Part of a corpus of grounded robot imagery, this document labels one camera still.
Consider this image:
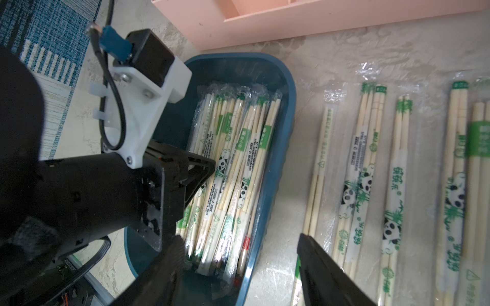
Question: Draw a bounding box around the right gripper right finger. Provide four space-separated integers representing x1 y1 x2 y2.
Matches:
297 233 375 305

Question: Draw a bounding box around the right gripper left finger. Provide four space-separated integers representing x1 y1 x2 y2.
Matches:
112 237 185 305

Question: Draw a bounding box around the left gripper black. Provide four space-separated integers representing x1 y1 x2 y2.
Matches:
0 139 217 299

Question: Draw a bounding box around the chopsticks pair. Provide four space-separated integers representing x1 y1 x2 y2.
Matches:
288 105 336 306
377 94 413 305
435 80 469 305
333 82 377 274

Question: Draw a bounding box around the chopsticks green label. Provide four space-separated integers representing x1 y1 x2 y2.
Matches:
456 101 489 305

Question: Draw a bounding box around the teal plastic storage box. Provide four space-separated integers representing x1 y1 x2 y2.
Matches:
123 52 297 306

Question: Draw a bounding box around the pink desktop file organizer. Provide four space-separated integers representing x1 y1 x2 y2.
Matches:
153 0 489 50

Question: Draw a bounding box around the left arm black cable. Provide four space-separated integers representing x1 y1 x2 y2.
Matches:
85 0 127 152

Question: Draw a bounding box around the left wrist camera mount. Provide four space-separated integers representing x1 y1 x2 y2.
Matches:
87 24 192 169

